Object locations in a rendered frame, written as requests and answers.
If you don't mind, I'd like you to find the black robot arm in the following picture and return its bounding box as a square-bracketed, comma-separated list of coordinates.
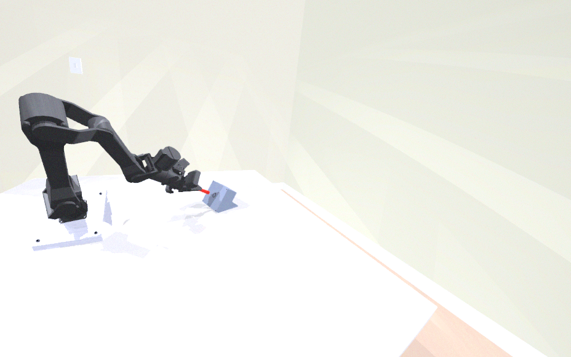
[18, 92, 190, 223]

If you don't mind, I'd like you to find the light blue square panel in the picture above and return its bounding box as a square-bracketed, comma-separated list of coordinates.
[202, 180, 238, 213]

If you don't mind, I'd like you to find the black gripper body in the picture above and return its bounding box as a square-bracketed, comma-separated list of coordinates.
[161, 168, 201, 194]

